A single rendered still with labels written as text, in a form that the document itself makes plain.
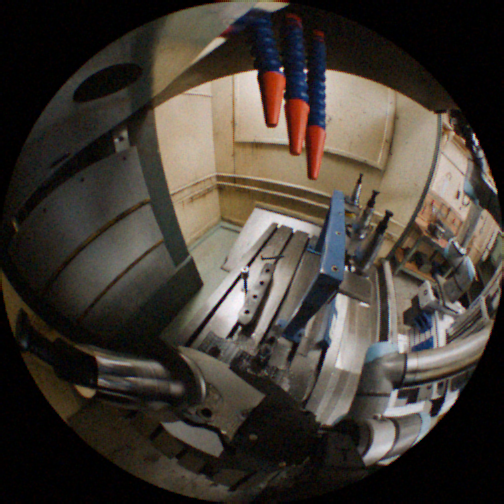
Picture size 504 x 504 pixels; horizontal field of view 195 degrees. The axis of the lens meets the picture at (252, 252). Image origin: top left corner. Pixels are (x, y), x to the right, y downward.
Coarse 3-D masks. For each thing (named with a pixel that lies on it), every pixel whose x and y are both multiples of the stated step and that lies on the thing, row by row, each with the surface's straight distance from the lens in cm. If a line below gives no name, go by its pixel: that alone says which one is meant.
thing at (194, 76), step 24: (360, 24) 18; (216, 48) 25; (240, 48) 25; (336, 48) 23; (360, 48) 22; (384, 48) 21; (192, 72) 33; (216, 72) 34; (240, 72) 34; (360, 72) 29; (384, 72) 26; (408, 72) 24; (168, 96) 46; (408, 96) 31; (432, 96) 28
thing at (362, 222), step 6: (366, 204) 37; (360, 210) 37; (366, 210) 36; (372, 210) 36; (360, 216) 36; (366, 216) 36; (372, 216) 37; (354, 222) 38; (360, 222) 36; (366, 222) 36; (354, 228) 37; (360, 228) 37; (366, 228) 37; (360, 234) 37; (366, 234) 39
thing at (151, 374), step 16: (96, 352) 8; (112, 352) 9; (96, 368) 8; (112, 368) 8; (128, 368) 9; (144, 368) 10; (160, 368) 11; (176, 368) 12; (96, 384) 8; (112, 384) 8; (128, 384) 8; (144, 384) 9; (160, 384) 10; (176, 384) 12; (96, 400) 9; (112, 400) 8; (128, 400) 9; (144, 400) 10; (160, 400) 10; (176, 400) 12
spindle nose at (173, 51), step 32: (256, 0) 2; (128, 32) 2; (160, 32) 2; (192, 32) 2; (224, 32) 3; (96, 64) 3; (128, 64) 3; (160, 64) 3; (192, 64) 4; (64, 96) 3; (96, 96) 4; (128, 96) 4; (32, 128) 4; (64, 128) 5; (96, 128) 7; (32, 160) 6; (64, 160) 10; (32, 192) 12
